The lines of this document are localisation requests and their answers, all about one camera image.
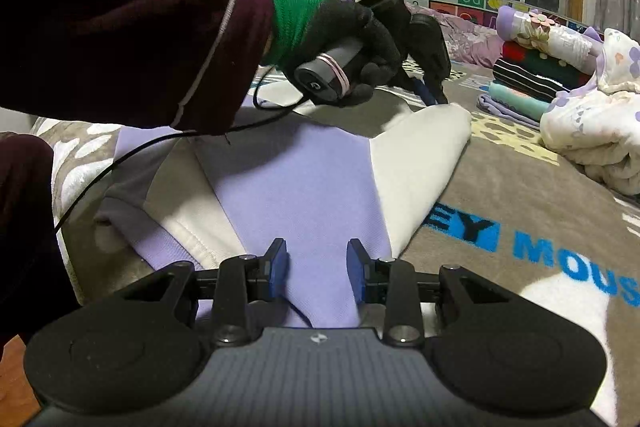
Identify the lavender and cream garment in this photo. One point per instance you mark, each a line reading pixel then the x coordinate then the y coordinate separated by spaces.
pixel 300 187

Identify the person's leg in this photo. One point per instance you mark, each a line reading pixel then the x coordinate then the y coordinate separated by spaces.
pixel 25 217

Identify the printed cartoon blanket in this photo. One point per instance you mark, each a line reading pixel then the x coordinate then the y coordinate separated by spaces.
pixel 500 187

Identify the white floral quilt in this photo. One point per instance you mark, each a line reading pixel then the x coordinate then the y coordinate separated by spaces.
pixel 590 132

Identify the stack of folded clothes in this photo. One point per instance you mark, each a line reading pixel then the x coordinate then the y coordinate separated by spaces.
pixel 525 77

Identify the purple quilt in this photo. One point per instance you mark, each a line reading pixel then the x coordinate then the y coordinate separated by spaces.
pixel 470 42

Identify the person's left forearm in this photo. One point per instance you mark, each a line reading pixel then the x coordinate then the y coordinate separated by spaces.
pixel 125 22

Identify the colourful play mat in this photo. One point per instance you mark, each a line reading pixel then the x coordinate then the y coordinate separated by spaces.
pixel 465 4

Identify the person's left hand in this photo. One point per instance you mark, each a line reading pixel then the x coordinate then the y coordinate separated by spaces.
pixel 340 22

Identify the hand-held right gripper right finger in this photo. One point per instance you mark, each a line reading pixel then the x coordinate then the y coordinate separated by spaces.
pixel 356 274

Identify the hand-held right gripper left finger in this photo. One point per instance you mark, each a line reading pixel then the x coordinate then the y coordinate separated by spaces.
pixel 280 269

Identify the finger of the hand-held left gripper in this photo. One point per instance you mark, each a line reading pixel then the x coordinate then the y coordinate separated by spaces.
pixel 425 91

